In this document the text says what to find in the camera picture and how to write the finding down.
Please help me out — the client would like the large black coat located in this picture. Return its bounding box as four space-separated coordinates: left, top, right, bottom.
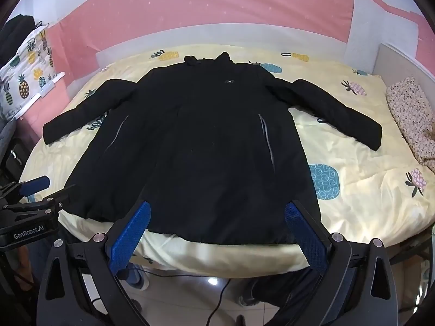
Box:
43 53 382 245

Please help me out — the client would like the pineapple print hanging cloth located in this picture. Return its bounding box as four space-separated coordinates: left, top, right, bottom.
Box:
1 25 57 121

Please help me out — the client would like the dark garment hanging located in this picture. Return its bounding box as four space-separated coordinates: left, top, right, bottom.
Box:
0 14 35 68

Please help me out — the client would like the floral pillow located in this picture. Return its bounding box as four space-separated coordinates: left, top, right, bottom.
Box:
386 77 434 171

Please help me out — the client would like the white bed headboard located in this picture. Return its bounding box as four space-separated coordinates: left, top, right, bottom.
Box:
372 43 434 90

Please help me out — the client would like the black cable on floor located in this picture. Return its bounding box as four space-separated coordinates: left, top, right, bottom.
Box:
133 265 239 326

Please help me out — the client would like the white rack rail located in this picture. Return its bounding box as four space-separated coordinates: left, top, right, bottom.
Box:
13 71 66 120

